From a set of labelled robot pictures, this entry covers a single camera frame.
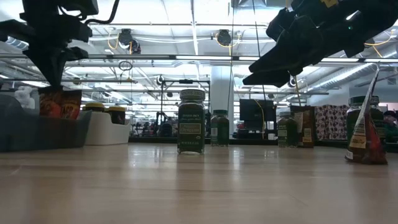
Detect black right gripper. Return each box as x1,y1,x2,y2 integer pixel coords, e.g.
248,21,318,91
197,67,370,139
241,0,368,89

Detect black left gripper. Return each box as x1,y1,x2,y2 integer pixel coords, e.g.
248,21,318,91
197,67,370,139
0,18,93,91

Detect yellow-lid spice jar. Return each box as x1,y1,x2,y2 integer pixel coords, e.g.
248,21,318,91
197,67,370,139
107,106,127,126
83,102,106,113

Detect brown box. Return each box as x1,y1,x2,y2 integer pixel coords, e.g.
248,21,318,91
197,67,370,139
290,105,315,149

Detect white plastic object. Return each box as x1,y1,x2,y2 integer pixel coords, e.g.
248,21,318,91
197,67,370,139
14,86,35,108

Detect black screen on cart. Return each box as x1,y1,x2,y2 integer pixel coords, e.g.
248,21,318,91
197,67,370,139
238,98,277,140

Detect dark grey translucent bin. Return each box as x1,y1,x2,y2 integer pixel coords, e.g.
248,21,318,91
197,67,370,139
0,93,93,153

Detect white building pillar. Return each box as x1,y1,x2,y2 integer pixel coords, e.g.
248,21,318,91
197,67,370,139
210,65,234,139

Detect patterned partition panel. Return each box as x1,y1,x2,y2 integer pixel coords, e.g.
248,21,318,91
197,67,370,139
314,105,348,141

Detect small white tray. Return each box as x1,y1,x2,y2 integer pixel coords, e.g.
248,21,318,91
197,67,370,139
83,110,132,146

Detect yellow cable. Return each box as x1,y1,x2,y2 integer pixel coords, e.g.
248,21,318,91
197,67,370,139
294,76,302,107

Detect thin black hanging cable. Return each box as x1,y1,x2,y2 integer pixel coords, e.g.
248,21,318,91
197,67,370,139
251,0,267,101

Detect black ceiling cable reel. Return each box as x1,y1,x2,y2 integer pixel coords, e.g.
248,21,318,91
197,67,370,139
216,29,233,47
118,28,141,54

